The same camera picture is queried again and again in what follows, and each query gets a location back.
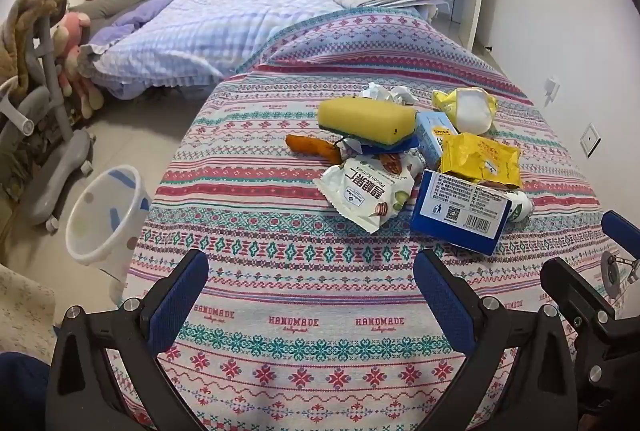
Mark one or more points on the purple checked quilt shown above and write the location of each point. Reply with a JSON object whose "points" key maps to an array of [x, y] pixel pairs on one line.
{"points": [[200, 36]]}

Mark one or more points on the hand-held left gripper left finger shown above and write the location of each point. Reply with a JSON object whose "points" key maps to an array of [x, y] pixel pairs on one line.
{"points": [[180, 291]]}

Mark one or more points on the white nut snack packet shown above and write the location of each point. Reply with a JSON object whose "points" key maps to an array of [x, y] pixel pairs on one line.
{"points": [[360, 196]]}

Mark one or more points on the white wall plug device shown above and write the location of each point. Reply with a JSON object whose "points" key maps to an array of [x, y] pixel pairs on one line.
{"points": [[551, 88]]}

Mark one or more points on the blue plastic wrapper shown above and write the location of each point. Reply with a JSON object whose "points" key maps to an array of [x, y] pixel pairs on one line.
{"points": [[400, 147]]}

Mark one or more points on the pink plush toy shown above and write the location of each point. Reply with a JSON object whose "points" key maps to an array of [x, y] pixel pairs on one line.
{"points": [[75, 31]]}

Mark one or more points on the dark blue cloth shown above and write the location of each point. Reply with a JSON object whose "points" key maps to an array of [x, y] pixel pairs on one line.
{"points": [[22, 391]]}

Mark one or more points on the white green drink bottle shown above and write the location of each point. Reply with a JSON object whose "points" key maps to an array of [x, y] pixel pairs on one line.
{"points": [[520, 207]]}

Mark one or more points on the orange carrot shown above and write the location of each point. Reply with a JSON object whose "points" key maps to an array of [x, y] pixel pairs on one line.
{"points": [[305, 144]]}

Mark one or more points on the brown plush blanket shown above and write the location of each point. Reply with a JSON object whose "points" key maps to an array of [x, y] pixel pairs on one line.
{"points": [[25, 21]]}

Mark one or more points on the blue white cardboard box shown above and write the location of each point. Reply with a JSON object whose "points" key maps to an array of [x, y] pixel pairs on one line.
{"points": [[450, 206]]}

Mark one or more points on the yellow wipes packet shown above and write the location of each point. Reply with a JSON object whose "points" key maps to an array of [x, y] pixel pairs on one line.
{"points": [[475, 156]]}

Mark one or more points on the translucent white dotted bin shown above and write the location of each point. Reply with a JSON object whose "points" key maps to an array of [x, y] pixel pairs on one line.
{"points": [[100, 236]]}

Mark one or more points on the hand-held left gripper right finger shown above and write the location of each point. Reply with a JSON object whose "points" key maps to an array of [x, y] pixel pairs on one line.
{"points": [[445, 296]]}

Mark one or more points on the patterned woven tablecloth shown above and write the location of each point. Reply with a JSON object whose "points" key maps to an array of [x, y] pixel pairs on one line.
{"points": [[280, 261]]}

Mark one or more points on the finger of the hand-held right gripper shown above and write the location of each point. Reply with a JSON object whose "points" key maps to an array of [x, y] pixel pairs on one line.
{"points": [[620, 227], [575, 283]]}

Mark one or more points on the white wall switch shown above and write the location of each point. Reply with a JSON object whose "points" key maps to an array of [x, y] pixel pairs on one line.
{"points": [[591, 140]]}

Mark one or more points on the grey wheeled chair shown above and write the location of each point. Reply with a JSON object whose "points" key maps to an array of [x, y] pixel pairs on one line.
{"points": [[55, 171]]}

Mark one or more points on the yellow green sponge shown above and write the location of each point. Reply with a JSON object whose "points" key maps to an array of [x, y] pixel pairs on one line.
{"points": [[365, 116]]}

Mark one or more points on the yellow white snack bag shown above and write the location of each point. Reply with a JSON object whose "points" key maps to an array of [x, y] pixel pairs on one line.
{"points": [[470, 111]]}

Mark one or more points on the light blue small box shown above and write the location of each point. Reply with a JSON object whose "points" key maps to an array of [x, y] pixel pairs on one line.
{"points": [[430, 136]]}

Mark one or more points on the white paper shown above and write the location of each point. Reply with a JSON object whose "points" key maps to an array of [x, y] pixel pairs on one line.
{"points": [[377, 92]]}

